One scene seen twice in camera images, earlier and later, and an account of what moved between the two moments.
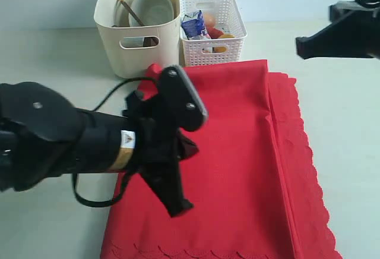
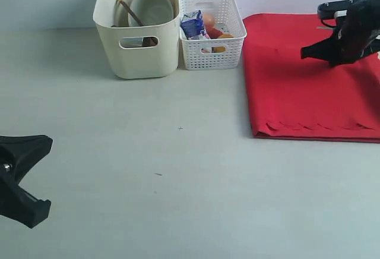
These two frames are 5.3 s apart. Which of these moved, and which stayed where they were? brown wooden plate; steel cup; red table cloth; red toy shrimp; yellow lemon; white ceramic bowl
Moved: red table cloth
Stayed: white ceramic bowl; brown wooden plate; steel cup; yellow lemon; red toy shrimp
